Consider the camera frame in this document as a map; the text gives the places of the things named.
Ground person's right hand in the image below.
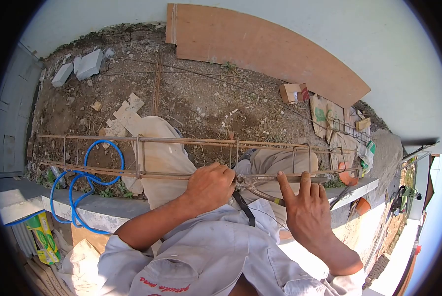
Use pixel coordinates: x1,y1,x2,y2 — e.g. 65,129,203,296
277,171,333,251

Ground person's left hand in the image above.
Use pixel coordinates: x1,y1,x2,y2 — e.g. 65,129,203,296
184,162,237,217

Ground person's left fingers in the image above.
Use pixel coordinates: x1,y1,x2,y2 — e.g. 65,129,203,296
202,162,237,190

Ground person's right middle finger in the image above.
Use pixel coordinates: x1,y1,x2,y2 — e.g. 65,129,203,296
299,171,312,197

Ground person's right index finger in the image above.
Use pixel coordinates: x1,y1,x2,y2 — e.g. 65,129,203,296
277,171,298,204

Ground person's right little finger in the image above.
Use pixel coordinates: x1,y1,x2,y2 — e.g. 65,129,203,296
319,186,331,208

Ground steel pincers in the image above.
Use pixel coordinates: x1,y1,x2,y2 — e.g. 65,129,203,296
236,174,330,206

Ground long rusty rebar cage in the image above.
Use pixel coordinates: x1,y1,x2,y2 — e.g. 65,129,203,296
38,134,360,182

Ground orange plastic bowl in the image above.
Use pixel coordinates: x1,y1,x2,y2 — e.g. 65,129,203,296
337,162,359,186

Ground orange plastic pot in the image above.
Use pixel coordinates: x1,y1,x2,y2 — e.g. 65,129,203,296
354,197,371,216

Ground plain brown paper sack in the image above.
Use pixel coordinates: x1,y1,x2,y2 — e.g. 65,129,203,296
328,131,362,171

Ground green and white bag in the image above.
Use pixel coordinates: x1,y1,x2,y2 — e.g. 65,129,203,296
360,141,376,174

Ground person's legs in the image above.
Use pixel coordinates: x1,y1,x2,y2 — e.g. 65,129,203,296
123,116,321,241

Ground short rebar cage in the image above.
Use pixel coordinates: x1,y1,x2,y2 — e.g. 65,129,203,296
328,118,371,143

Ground paper sack with green print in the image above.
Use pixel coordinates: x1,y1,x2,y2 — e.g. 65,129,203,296
310,94,345,139

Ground green and black machine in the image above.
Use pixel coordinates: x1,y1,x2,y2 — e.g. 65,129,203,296
390,185,422,217

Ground person's body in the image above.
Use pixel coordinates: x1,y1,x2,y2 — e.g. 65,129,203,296
97,198,366,296

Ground cardboard box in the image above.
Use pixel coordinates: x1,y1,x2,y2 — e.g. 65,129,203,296
279,83,310,104

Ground loose rusty rebar rods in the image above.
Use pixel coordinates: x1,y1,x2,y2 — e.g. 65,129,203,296
152,52,164,116

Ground pale broken board pieces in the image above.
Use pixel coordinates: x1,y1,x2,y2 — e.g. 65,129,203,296
99,92,145,138

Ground grey concrete ledge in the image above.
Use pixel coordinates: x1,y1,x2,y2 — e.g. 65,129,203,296
0,178,379,232

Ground large plywood sheet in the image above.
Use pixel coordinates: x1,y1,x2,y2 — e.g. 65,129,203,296
165,4,371,109

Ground white sack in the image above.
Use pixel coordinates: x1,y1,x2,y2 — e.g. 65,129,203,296
60,239,101,296

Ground large grey concrete block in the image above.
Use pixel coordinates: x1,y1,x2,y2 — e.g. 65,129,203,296
74,49,104,81

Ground small grey concrete block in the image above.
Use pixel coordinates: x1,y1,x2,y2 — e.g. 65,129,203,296
51,63,74,88

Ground yellow and green packet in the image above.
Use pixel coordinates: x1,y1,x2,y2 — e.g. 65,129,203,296
25,213,61,265

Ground stack of brown paper sacks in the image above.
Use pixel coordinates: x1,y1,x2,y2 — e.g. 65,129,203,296
23,255,73,296

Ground grey metal door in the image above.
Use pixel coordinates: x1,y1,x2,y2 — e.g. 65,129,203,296
0,42,45,178

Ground bundle of tie wire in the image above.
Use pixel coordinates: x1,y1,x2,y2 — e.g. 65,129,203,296
330,187,355,209

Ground blue hose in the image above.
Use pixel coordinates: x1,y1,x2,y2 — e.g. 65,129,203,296
4,139,125,235

